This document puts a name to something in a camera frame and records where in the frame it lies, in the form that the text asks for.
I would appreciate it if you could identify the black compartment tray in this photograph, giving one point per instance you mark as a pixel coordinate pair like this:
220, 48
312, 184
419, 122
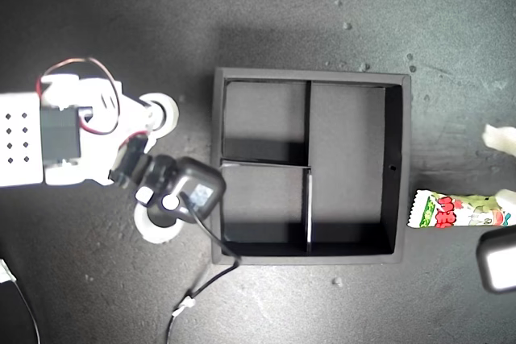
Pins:
346, 158

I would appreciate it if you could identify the white tape roll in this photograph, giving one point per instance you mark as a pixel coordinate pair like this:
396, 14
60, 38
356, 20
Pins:
171, 108
157, 236

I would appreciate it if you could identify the green printed snack bar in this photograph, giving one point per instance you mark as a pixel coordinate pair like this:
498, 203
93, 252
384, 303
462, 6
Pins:
443, 211

